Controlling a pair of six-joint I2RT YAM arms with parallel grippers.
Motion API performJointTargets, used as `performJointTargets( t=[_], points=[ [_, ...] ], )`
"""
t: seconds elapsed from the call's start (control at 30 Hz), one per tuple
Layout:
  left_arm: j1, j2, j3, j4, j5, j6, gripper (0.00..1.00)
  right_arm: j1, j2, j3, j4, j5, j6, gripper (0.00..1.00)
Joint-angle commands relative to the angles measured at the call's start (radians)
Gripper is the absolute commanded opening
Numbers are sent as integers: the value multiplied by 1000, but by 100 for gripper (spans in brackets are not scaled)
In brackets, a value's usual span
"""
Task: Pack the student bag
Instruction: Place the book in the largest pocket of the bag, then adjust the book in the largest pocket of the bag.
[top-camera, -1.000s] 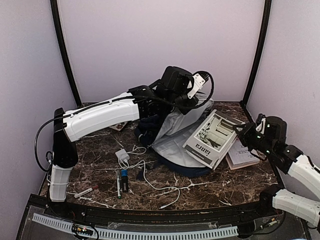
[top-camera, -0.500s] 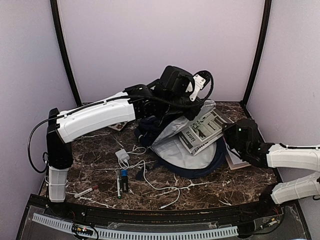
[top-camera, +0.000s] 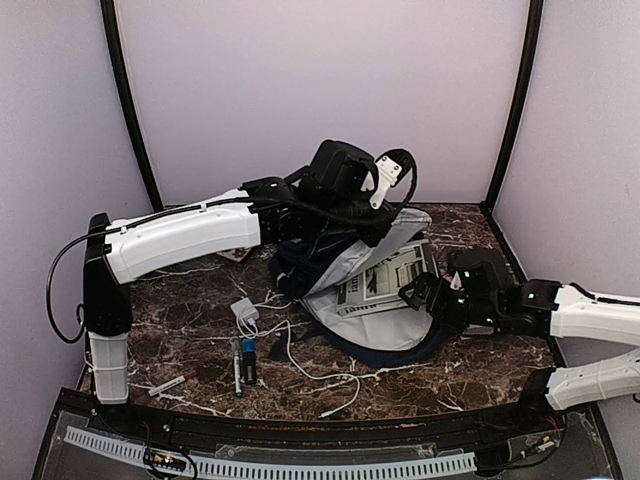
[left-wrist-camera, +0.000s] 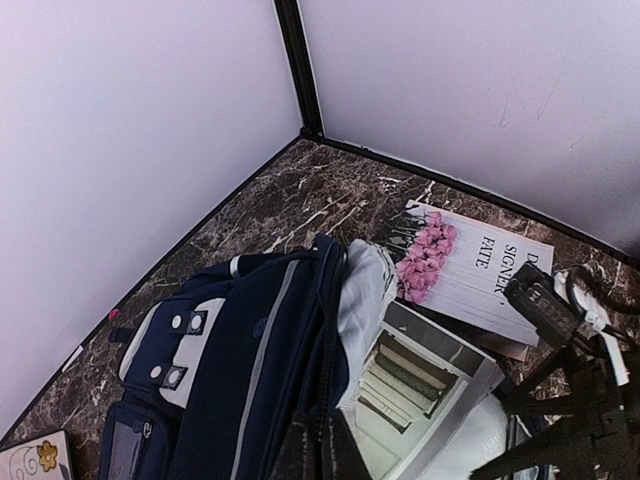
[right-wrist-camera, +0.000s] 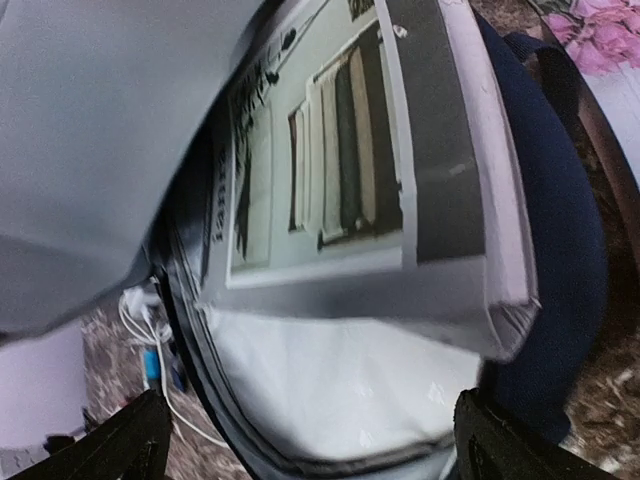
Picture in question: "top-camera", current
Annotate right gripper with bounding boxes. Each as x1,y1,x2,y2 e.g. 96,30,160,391
399,271,502,334

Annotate grey ianra booklet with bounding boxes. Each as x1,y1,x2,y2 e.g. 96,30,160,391
336,239,440,318

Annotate navy blue student backpack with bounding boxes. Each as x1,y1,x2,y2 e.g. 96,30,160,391
268,208,450,368

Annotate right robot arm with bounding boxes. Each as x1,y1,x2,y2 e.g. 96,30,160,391
398,248,639,434

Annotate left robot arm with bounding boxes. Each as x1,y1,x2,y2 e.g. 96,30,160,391
52,140,417,436

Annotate green capped white marker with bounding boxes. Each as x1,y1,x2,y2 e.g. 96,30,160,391
232,339,243,398

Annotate red capped white marker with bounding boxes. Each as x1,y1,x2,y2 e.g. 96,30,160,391
148,370,197,397

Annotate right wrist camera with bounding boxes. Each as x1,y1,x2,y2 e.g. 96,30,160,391
450,271,464,291

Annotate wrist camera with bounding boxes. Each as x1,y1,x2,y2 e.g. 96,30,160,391
361,148,417,210
450,271,464,291

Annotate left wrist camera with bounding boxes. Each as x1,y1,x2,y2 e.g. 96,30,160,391
361,148,417,210

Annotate right black frame post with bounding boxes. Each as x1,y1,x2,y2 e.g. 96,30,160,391
480,0,544,217

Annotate black frame post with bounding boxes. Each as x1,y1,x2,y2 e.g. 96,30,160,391
99,0,164,212
480,0,544,217

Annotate white charger with cable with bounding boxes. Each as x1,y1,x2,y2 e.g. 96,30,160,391
230,297,362,419

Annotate grey slotted cable duct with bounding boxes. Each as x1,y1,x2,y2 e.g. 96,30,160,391
63,426,477,479

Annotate left black frame post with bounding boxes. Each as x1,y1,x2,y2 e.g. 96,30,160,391
99,0,164,212

